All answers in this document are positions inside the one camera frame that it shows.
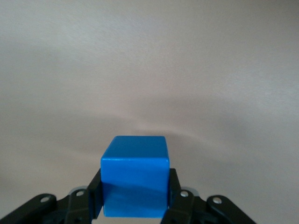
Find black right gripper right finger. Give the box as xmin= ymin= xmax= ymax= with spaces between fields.
xmin=160 ymin=168 xmax=255 ymax=224

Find blue wooden block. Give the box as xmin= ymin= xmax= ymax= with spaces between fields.
xmin=100 ymin=135 xmax=170 ymax=218

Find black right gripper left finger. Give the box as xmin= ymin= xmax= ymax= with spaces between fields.
xmin=0 ymin=168 xmax=103 ymax=224

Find brown table cover sheet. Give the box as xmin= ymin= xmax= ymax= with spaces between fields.
xmin=0 ymin=0 xmax=299 ymax=224

